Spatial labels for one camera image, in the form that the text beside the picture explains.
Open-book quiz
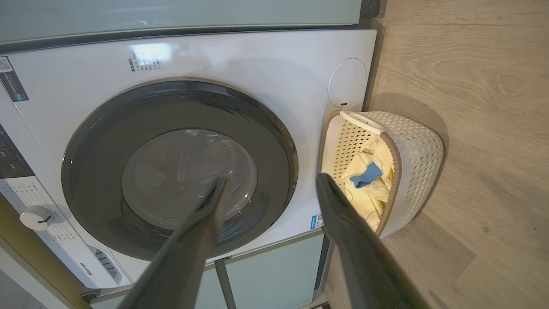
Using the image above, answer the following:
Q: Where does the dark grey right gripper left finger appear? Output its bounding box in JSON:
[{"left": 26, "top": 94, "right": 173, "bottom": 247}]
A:
[{"left": 118, "top": 177, "right": 231, "bottom": 309}]

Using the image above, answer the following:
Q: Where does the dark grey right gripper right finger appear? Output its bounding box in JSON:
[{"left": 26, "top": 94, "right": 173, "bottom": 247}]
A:
[{"left": 316, "top": 173, "right": 431, "bottom": 309}]

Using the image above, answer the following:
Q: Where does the pale yellow printed garment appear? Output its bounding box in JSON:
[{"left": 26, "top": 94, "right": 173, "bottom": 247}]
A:
[{"left": 342, "top": 135, "right": 394, "bottom": 231}]

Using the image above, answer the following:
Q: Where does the small blue garment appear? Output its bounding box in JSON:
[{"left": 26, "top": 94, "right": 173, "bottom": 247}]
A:
[{"left": 350, "top": 162, "right": 383, "bottom": 189}]

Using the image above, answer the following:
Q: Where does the round black glass washer door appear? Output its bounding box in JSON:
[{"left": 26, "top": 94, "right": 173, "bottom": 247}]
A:
[{"left": 61, "top": 79, "right": 299, "bottom": 261}]

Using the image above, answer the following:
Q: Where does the white round appliance knob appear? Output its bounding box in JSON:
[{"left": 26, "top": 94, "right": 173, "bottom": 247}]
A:
[{"left": 19, "top": 205, "right": 55, "bottom": 231}]

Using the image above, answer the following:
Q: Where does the white front-load washing machine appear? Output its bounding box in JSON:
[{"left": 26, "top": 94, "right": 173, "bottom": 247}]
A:
[{"left": 0, "top": 29, "right": 378, "bottom": 297}]

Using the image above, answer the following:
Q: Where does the dark grey cabinet plinth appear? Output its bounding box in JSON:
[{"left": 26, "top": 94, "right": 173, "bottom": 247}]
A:
[
  {"left": 359, "top": 0, "right": 382, "bottom": 27},
  {"left": 313, "top": 234, "right": 333, "bottom": 303}
]

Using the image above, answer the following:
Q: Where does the cream perforated laundry basket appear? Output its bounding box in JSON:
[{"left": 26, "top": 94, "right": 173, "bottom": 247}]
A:
[{"left": 317, "top": 111, "right": 444, "bottom": 239}]

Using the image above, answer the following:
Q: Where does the round white filter cover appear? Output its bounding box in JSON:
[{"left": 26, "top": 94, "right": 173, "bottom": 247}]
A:
[{"left": 328, "top": 58, "right": 368, "bottom": 108}]

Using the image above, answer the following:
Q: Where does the dark info sticker with code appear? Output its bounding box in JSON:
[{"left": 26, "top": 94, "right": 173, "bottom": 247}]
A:
[{"left": 0, "top": 56, "right": 29, "bottom": 103}]

